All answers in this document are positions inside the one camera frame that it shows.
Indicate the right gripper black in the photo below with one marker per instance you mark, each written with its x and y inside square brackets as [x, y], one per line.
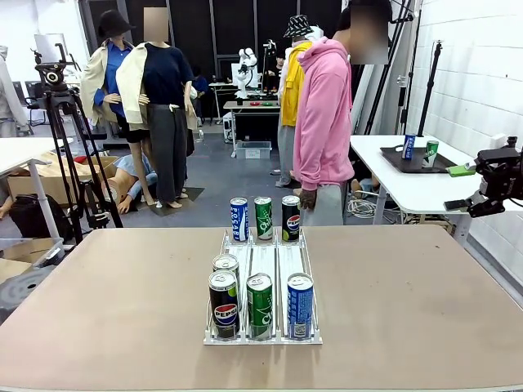
[502, 171]

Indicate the green Chilsung cider can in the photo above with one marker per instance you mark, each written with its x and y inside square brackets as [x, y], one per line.
[260, 310]
[430, 155]
[263, 220]

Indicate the dark brown serving tray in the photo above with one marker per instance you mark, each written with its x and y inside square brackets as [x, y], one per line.
[404, 165]

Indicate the blue Pocari Sweat can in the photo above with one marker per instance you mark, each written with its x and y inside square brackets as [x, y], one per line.
[239, 220]
[408, 148]
[300, 310]

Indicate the person's right forearm pink sleeve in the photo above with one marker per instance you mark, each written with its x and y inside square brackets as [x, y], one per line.
[308, 163]

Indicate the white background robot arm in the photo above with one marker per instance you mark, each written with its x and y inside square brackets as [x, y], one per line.
[245, 61]

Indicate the person in pink hoodie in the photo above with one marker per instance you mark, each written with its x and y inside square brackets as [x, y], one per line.
[323, 122]

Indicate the person's right hand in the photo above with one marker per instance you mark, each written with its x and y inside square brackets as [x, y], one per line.
[308, 200]

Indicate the large white side table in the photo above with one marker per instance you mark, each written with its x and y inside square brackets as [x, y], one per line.
[408, 183]

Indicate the small white box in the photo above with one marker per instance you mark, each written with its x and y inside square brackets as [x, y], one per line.
[498, 141]

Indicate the figure in black under table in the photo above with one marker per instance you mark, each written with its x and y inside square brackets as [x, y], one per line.
[367, 181]

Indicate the black light stand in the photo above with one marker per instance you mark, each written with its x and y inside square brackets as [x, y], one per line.
[429, 94]

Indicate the black stand with clamp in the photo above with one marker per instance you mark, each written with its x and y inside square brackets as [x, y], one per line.
[402, 81]

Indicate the black leaning poles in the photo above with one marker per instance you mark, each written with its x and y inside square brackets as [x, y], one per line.
[367, 102]

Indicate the black Pepsi can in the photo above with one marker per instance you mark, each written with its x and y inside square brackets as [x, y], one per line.
[291, 220]
[225, 263]
[224, 310]

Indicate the white can dispenser rack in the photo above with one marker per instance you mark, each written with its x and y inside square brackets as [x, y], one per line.
[292, 257]

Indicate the clear plastic storage bin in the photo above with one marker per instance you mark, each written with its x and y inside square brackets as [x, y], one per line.
[253, 151]

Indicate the dark background table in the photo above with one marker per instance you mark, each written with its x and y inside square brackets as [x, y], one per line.
[253, 122]

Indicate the black floor mat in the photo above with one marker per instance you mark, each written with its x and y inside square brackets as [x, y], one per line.
[192, 194]

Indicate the mannequin with navy top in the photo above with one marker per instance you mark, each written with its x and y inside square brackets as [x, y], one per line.
[163, 73]

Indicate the mannequin lying in blue shirt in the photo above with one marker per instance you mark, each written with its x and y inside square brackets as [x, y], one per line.
[130, 183]

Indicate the mannequin with black hat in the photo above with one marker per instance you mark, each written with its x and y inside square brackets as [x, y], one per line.
[112, 61]

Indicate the black backpack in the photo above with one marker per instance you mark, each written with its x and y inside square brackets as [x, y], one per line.
[37, 216]

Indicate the black office chair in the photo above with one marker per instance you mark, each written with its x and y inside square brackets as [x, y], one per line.
[30, 102]

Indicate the brown cardboard box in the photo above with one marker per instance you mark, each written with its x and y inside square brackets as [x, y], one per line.
[20, 185]

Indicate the white table with white legs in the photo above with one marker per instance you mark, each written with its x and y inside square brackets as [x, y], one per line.
[16, 151]

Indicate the mannequin in grey garment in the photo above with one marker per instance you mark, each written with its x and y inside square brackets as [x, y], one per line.
[8, 98]

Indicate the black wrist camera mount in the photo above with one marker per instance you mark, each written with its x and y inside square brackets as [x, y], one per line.
[512, 142]

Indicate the black camera tripod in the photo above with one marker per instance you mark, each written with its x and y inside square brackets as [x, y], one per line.
[61, 100]

